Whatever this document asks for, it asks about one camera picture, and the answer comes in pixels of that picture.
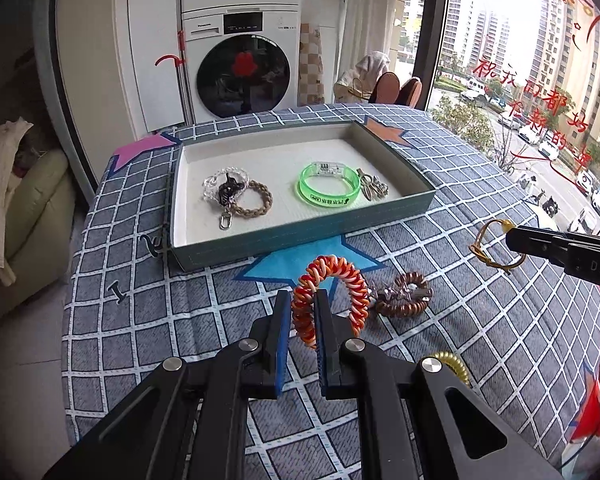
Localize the checkered beige towel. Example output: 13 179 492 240
298 23 325 106

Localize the brown braided bracelet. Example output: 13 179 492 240
226 179 275 219

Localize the black hairpin near tray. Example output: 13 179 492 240
140 233 169 258

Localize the green translucent bangle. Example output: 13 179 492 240
297 162 361 208

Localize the silver charm pendant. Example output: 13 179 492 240
356 168 389 202

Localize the small black hairpin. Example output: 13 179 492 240
106 280 128 304

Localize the brown chair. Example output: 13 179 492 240
368 72 401 104
396 77 422 107

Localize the orange spiral hair tie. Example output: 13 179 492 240
290 253 372 351

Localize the yellow cord bracelet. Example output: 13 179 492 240
468 218 528 276

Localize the gold spiral hair tie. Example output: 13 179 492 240
429 350 473 388

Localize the white washing machine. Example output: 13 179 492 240
183 3 300 124

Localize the teal jewelry tray box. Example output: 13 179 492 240
169 119 434 271

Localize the black hair clip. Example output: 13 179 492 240
218 172 246 207

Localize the brown spiral tie with stars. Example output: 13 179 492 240
370 272 434 318

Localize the blue grid bedsheet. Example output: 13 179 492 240
61 104 600 462

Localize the clear chain with clasp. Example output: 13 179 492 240
200 167 251 232

